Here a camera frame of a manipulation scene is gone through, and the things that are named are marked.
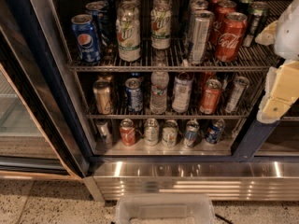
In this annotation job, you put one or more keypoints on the second row 7up can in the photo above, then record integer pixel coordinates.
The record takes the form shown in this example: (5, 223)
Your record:
(161, 26)

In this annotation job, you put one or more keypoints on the front green dark can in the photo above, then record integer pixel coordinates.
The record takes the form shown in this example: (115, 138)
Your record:
(258, 13)

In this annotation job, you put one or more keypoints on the stainless steel fridge base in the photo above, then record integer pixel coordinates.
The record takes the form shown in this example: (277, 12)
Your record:
(221, 181)

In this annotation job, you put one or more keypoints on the silver slim can middle shelf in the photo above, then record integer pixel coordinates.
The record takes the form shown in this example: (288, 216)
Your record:
(240, 85)

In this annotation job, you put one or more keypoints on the front white 7up can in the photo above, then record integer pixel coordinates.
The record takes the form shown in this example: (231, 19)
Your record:
(128, 32)

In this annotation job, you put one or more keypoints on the middle wire shelf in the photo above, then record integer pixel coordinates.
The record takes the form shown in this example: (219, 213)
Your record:
(121, 111)

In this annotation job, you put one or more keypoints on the white labelled bottle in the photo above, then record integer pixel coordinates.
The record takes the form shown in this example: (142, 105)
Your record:
(182, 92)

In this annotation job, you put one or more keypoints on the front silver slim can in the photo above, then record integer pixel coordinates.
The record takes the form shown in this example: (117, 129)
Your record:
(201, 25)

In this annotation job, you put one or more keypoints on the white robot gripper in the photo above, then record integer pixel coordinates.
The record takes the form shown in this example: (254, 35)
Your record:
(288, 32)

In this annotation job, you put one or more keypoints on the wire shelf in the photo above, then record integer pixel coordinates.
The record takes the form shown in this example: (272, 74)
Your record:
(121, 111)
(257, 58)

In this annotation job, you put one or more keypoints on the blue can middle shelf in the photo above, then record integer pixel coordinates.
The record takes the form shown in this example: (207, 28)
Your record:
(134, 95)

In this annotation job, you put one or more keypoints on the dark can bottom left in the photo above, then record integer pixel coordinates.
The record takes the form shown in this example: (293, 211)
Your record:
(104, 130)

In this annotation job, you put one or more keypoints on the gold can middle shelf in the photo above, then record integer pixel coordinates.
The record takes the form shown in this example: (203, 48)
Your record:
(102, 95)

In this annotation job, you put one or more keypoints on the blue fridge door post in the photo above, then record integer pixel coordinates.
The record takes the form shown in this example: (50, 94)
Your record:
(253, 139)

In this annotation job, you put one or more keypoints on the blue pepsi can bottom shelf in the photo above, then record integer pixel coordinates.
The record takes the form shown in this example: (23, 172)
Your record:
(214, 131)

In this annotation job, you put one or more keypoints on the open glass fridge door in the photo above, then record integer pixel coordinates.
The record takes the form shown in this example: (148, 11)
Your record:
(42, 123)

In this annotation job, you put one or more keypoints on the clear plastic bin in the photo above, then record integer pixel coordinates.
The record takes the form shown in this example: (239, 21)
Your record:
(165, 208)

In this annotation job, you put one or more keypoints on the front blue pepsi can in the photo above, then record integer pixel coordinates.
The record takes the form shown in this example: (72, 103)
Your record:
(84, 31)

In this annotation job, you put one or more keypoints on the orange can middle shelf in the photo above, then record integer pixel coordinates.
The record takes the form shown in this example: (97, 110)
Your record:
(210, 97)

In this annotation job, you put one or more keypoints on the blue silver can bottom shelf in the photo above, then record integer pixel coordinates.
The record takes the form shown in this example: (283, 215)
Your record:
(190, 135)

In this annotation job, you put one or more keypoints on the red can bottom shelf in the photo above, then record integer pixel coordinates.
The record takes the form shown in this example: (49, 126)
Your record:
(127, 132)

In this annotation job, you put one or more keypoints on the red coca-cola can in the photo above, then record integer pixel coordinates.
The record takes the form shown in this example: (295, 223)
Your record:
(232, 32)

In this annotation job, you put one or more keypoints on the white green can bottom shelf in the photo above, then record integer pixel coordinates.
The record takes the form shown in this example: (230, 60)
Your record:
(170, 133)

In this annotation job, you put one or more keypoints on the clear water bottle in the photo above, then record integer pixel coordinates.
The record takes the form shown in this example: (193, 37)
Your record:
(158, 91)

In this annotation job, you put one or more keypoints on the top wire shelf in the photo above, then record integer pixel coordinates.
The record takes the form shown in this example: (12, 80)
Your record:
(257, 58)

